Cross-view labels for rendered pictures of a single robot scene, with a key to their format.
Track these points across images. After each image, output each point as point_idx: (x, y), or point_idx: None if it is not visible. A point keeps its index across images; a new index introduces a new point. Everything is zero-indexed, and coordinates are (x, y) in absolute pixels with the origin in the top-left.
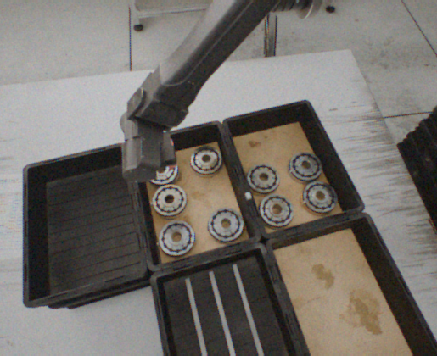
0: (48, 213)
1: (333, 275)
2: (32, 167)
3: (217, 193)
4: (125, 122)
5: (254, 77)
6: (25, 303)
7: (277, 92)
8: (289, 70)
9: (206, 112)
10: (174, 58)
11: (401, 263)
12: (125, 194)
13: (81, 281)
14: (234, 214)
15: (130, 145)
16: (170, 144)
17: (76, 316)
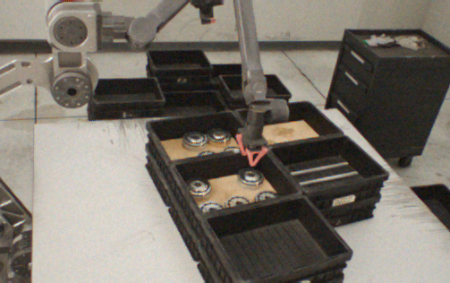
0: None
1: (267, 140)
2: (241, 278)
3: (224, 185)
4: (261, 109)
5: (63, 186)
6: (351, 252)
7: (88, 171)
8: (57, 162)
9: (111, 221)
10: (252, 60)
11: None
12: (236, 241)
13: (318, 258)
14: (242, 171)
15: (275, 107)
16: (245, 127)
17: None
